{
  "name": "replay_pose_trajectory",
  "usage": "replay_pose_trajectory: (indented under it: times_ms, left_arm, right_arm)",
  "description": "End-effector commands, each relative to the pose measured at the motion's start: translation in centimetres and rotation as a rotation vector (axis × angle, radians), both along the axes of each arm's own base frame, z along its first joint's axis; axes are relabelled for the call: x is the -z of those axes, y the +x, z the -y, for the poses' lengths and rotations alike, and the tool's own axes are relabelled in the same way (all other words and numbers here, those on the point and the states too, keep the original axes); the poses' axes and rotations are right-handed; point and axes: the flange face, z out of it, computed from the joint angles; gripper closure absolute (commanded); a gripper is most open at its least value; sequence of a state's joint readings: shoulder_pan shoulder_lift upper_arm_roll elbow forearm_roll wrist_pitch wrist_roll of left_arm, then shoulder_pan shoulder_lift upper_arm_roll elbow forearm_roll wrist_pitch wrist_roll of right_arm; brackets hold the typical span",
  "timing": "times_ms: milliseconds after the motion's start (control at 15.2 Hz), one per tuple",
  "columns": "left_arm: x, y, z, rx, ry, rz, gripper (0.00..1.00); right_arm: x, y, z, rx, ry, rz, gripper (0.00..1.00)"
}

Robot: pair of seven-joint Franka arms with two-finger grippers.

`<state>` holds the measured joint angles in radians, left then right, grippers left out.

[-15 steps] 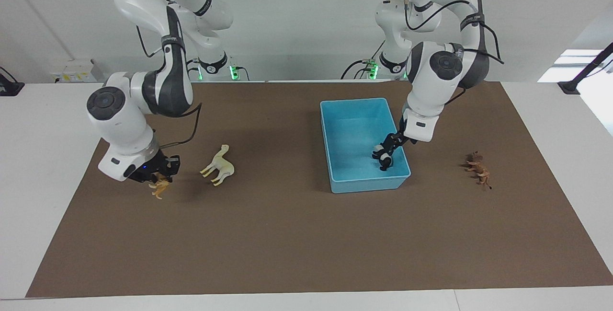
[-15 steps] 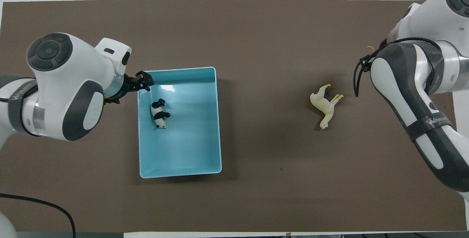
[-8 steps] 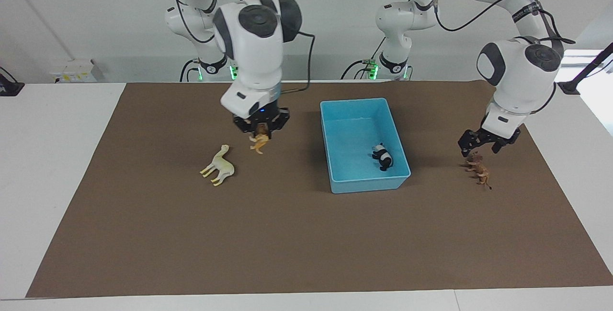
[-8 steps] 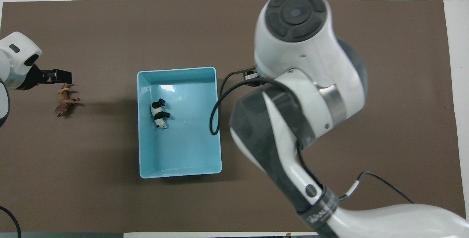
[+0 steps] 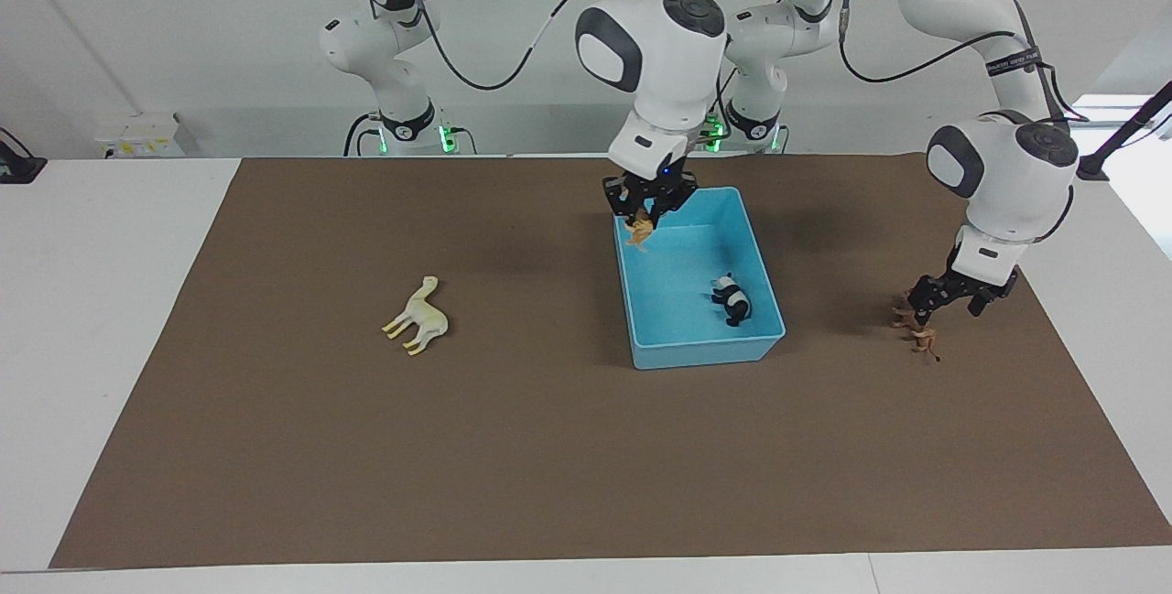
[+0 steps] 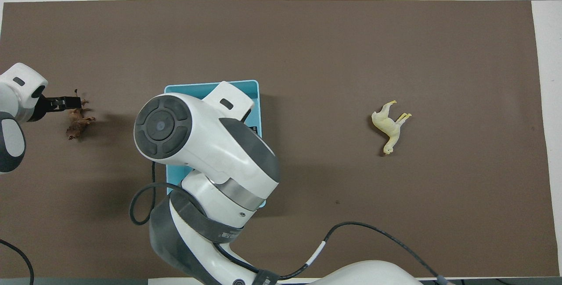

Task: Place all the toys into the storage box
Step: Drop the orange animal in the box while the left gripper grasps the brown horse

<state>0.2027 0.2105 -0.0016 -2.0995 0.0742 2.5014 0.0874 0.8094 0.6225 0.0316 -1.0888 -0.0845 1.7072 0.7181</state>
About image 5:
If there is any black clamp mount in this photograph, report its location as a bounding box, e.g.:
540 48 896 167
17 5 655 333
0 127 48 185

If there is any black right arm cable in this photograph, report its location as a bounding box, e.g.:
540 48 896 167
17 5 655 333
389 0 678 92

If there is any black camera stand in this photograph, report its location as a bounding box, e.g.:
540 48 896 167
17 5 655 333
1076 80 1172 182

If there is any white wall socket box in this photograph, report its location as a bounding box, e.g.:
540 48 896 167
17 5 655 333
95 113 187 159

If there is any black right base cable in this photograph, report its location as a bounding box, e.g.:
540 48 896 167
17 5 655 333
342 112 384 157

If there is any light blue storage box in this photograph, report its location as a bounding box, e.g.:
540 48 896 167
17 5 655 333
611 187 787 372

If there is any black white panda toy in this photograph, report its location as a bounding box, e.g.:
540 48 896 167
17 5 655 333
711 273 754 329

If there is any cream camel toy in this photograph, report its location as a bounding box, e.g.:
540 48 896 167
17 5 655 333
381 275 450 357

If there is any black base cable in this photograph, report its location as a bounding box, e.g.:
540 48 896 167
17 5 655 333
700 68 741 154
342 112 384 157

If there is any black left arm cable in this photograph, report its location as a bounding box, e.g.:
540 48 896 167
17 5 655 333
778 0 1091 124

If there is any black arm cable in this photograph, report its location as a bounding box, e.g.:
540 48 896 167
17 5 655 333
778 0 1091 124
389 0 678 92

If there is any brown table mat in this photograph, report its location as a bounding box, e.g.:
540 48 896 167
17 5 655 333
49 155 1172 570

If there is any black left base cable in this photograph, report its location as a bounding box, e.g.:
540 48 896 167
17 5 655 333
700 68 741 154

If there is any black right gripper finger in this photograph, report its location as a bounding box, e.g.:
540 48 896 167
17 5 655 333
652 173 700 231
601 175 647 230

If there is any orange tiger toy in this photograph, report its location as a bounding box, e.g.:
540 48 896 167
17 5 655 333
624 210 657 254

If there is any brown lion toy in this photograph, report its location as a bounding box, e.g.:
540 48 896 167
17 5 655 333
890 292 943 364

